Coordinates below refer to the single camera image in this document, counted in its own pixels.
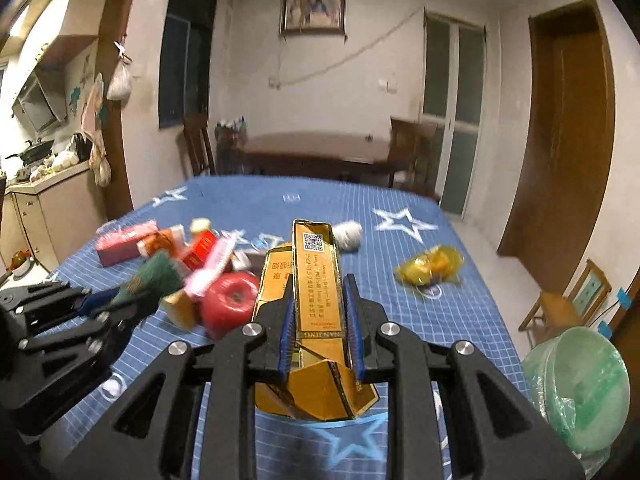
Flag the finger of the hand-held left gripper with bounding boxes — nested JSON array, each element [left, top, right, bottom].
[[0, 282, 123, 322], [0, 302, 157, 436]]

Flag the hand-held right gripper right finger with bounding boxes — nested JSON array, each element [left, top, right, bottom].
[[342, 274, 586, 480]]

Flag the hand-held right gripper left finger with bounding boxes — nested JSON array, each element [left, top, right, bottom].
[[65, 280, 301, 480]]

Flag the gold cardboard carton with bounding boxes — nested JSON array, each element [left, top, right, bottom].
[[252, 219, 381, 421]]

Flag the green packet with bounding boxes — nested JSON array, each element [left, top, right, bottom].
[[110, 250, 183, 312]]

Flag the red apple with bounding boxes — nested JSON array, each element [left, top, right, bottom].
[[201, 272, 261, 341]]

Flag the red cigarette pack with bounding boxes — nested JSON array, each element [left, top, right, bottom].
[[179, 231, 222, 275]]

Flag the green plate with snack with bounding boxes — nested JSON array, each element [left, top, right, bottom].
[[520, 326, 632, 463]]

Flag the red patterned box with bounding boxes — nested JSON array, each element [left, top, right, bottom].
[[95, 222, 161, 267]]

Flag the orange white wrapper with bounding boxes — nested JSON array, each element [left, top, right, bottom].
[[136, 226, 190, 262]]

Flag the pink wrapper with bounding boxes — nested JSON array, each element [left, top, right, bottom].
[[184, 236, 237, 303]]

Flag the beige kitchen cabinet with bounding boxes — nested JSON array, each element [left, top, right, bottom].
[[5, 166, 110, 272]]

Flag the yellow plastic bag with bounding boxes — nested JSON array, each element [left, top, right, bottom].
[[394, 245, 466, 287]]

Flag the blue star tablecloth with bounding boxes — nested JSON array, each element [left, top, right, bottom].
[[40, 174, 531, 480]]

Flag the hanging cloth bags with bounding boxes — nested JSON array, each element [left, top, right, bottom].
[[80, 74, 114, 188]]

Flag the black wok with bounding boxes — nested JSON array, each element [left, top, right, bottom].
[[4, 138, 55, 165]]

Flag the dark wooden dining table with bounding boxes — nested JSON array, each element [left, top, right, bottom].
[[239, 131, 403, 183]]

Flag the dark wooden chair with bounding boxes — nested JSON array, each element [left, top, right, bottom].
[[389, 116, 445, 198], [181, 112, 217, 177]]

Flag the bottles on dining table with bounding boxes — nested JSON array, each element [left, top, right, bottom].
[[214, 116, 249, 145]]

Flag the range hood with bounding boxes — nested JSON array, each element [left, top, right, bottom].
[[11, 71, 67, 134]]

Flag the small wooden chair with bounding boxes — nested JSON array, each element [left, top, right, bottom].
[[519, 259, 613, 347]]

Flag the hanging white plastic bag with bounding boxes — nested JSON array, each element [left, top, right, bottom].
[[105, 41, 135, 102]]

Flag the white glass door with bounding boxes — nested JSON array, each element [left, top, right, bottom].
[[421, 8, 489, 217]]

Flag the dark window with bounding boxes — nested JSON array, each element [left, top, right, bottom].
[[158, 0, 219, 130]]

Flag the blue tape marks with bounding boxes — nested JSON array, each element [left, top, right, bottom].
[[596, 284, 637, 337]]

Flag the brown wooden door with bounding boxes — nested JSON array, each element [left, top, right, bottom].
[[496, 0, 617, 297]]

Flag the wall cable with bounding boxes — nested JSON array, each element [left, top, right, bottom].
[[269, 6, 427, 90]]

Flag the framed wall picture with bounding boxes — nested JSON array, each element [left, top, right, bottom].
[[279, 0, 348, 37]]

